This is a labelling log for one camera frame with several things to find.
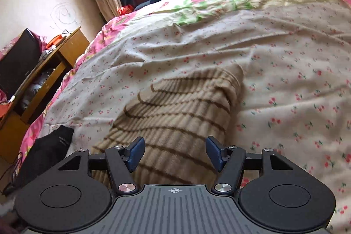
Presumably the cherry print bed sheet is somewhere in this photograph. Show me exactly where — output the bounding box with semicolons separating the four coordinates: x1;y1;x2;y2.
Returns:
40;1;350;233

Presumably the wooden side cabinet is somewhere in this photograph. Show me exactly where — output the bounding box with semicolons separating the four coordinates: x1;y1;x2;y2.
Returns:
1;27;89;163

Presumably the black monitor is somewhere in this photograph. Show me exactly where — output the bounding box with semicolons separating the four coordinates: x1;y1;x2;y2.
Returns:
0;29;42;100

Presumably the black garment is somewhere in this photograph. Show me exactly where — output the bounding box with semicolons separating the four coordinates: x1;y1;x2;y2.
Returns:
13;125;74;189

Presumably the beige striped knit sweater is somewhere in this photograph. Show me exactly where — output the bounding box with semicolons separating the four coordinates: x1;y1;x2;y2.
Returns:
92;64;243;185

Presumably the red plastic bag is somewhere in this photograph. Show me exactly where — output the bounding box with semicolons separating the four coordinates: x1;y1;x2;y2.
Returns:
118;4;134;15

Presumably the pink floral quilt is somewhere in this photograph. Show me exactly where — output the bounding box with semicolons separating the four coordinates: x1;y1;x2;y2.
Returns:
20;0;350;173

